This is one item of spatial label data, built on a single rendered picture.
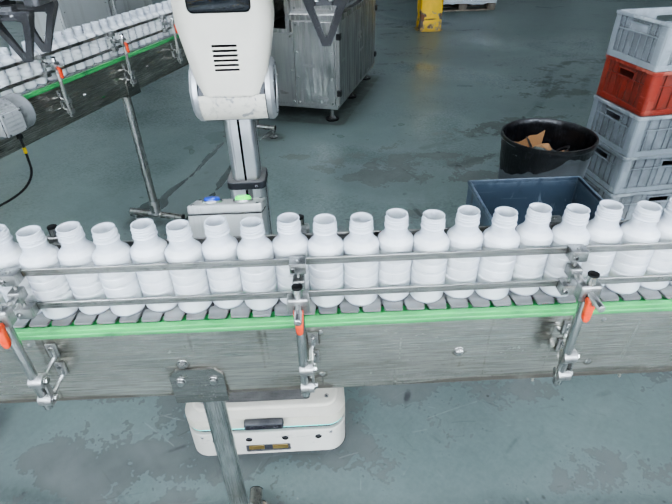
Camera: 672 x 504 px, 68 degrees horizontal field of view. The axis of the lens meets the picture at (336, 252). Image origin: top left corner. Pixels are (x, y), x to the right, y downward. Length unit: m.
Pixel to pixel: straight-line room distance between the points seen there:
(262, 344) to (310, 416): 0.81
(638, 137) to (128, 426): 2.76
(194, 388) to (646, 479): 1.56
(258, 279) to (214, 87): 0.63
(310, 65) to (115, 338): 3.77
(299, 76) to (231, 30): 3.28
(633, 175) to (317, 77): 2.58
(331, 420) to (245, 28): 1.18
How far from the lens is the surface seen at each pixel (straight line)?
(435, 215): 0.83
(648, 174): 3.28
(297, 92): 4.59
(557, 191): 1.53
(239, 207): 0.95
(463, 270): 0.87
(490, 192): 1.46
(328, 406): 1.68
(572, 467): 2.00
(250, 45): 1.28
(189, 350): 0.93
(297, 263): 0.78
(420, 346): 0.92
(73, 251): 0.90
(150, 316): 0.92
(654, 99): 3.05
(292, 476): 1.84
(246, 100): 1.32
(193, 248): 0.83
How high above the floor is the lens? 1.57
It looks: 35 degrees down
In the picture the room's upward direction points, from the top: 2 degrees counter-clockwise
